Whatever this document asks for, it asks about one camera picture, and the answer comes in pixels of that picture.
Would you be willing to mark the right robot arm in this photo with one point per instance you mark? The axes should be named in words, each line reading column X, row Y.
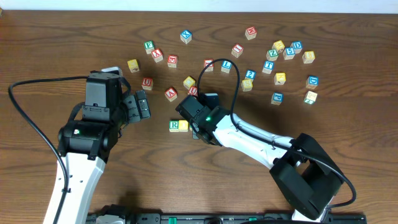
column 305, row 174

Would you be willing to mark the red i block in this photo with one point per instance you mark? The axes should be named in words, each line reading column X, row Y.
column 237, row 50
column 208, row 65

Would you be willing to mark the yellow block below 2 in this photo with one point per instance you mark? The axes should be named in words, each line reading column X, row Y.
column 246, row 85

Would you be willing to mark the blue X block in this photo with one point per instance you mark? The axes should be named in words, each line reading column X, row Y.
column 186, row 36

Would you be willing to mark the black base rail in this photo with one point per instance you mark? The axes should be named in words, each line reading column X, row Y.
column 155, row 218

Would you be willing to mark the yellow 8 block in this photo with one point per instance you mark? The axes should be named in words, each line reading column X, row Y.
column 308, row 57

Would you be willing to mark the red E block top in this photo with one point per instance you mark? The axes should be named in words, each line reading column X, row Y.
column 251, row 33

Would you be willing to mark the blue block lower right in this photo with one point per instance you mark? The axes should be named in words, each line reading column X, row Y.
column 277, row 98

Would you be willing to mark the blue D block upper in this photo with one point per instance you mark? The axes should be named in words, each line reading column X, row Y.
column 297, row 46

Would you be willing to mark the red U block left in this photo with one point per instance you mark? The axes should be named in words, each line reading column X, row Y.
column 147, row 83

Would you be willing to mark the blue L block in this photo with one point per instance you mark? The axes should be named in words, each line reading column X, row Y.
column 226, row 66

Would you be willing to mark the red e block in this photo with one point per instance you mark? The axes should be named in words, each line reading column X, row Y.
column 172, row 61
column 251, row 33

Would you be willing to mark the blue T block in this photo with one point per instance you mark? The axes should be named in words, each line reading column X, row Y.
column 268, row 67

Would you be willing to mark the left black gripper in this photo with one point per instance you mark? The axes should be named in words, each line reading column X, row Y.
column 140, row 104

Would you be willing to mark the red u block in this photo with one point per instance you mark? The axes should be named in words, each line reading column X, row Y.
column 147, row 83
column 193, row 90

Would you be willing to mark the white green Z block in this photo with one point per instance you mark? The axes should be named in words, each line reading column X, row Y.
column 310, row 97

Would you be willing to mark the red A block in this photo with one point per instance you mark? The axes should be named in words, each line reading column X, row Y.
column 171, row 94

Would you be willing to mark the green R block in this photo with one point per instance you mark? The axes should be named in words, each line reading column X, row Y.
column 174, row 126

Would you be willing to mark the green F block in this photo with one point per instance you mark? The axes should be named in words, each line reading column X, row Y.
column 149, row 46

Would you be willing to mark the red E block left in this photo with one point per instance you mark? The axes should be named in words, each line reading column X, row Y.
column 172, row 61

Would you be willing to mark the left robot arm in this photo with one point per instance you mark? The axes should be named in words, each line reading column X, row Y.
column 84, row 143

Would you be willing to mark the red X block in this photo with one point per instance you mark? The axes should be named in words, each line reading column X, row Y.
column 157, row 55

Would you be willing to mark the blue D block right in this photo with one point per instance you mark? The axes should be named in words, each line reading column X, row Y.
column 312, row 82

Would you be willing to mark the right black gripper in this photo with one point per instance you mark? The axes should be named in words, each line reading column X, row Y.
column 189, row 109

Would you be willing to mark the red I block centre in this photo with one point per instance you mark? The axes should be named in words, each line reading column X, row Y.
column 208, row 65

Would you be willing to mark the blue d block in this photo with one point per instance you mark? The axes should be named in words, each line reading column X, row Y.
column 297, row 46
column 312, row 82

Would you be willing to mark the blue 2 block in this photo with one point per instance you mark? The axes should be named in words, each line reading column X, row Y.
column 250, row 75

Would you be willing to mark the red U block centre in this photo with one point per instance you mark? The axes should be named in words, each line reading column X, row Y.
column 193, row 90

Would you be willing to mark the red I block upper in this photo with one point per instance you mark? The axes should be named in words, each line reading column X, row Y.
column 237, row 50

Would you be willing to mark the blue 5 block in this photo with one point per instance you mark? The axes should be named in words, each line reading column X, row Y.
column 288, row 53

